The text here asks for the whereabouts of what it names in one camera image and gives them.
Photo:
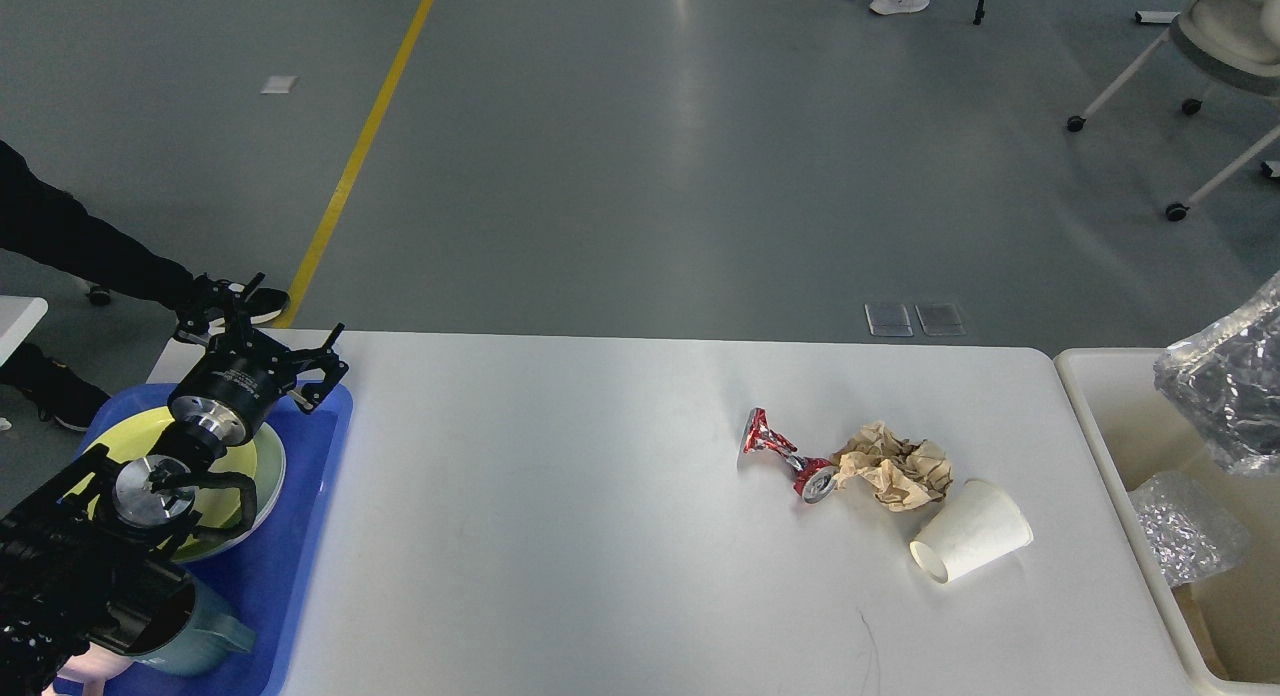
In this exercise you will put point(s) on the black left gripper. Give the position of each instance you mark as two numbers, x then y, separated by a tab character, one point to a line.
231	391

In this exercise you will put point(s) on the white rolling chair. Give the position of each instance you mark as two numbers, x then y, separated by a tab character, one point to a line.
1235	43

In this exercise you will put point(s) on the yellow plastic plate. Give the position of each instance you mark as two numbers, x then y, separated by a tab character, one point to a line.
130	441

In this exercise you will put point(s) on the blue plastic tray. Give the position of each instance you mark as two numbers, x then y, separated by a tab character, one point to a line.
265	577

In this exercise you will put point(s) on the red snack wrapper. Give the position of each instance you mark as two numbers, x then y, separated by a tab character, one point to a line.
814	478

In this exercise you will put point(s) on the white paper cup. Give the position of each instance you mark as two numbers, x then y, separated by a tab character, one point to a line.
981	523

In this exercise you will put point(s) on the teal mug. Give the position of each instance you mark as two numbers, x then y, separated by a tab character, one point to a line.
193	632

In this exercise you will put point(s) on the white plastic bin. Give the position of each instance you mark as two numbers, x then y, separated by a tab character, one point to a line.
1133	432

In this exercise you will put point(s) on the silver foil bag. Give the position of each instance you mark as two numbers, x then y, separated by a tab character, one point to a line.
1192	536
1225	381

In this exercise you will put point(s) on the pink ribbed mug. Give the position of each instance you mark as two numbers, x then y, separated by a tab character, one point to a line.
94	668

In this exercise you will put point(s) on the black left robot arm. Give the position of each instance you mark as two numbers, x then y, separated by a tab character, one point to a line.
89	556

